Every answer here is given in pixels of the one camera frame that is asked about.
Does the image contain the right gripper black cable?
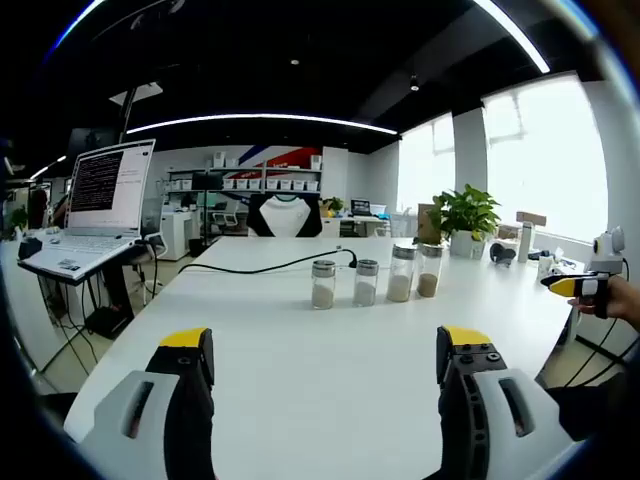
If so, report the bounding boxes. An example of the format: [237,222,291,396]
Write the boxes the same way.
[564,317,640,389]

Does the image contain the curved ceiling light strip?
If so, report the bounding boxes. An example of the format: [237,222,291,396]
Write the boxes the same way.
[124,113,402,137]

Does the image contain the black box on floor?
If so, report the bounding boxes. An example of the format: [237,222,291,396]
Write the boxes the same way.
[85,305,135,341]

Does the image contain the black power cable with plug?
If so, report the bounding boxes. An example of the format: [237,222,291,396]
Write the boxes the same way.
[177,248,358,277]

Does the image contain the straight ceiling light strip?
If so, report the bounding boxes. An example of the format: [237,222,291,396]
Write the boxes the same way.
[473,0,552,74]

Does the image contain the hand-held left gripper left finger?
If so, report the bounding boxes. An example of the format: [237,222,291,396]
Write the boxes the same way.
[63,327,217,480]

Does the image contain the tall seasoning bottle pale powder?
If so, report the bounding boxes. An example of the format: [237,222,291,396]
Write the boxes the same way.
[386,243,418,303]

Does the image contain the green potted plant white pot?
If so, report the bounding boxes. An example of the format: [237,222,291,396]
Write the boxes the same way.
[430,183,503,260]

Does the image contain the person's dark clothing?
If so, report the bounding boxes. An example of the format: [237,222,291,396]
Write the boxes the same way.
[542,369,632,442]

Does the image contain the chair with white black shirt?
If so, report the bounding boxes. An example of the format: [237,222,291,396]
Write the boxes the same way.
[246,193,324,239]

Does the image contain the short seasoning bottle beige powder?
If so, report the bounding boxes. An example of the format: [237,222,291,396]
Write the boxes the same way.
[310,259,336,310]

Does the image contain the white open laptop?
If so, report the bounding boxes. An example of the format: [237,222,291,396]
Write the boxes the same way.
[17,139,156,287]

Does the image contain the black headphones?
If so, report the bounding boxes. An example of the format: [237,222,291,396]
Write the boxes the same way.
[489,241,518,269]

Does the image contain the short seasoning bottle white powder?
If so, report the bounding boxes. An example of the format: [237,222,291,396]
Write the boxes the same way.
[352,258,379,308]

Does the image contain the tall seasoning bottle brown powder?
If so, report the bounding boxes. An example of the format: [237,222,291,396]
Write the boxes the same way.
[417,242,444,299]

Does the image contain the wall shelf with white bins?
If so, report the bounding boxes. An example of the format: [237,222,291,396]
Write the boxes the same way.
[164,148,324,194]

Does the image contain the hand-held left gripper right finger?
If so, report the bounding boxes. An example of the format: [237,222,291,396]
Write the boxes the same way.
[424,324,587,480]

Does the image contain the white thermos bottle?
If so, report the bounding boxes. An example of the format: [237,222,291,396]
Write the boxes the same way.
[517,222,536,264]

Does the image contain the ceiling air conditioner vent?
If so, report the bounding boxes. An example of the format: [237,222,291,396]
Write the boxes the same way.
[108,81,165,107]

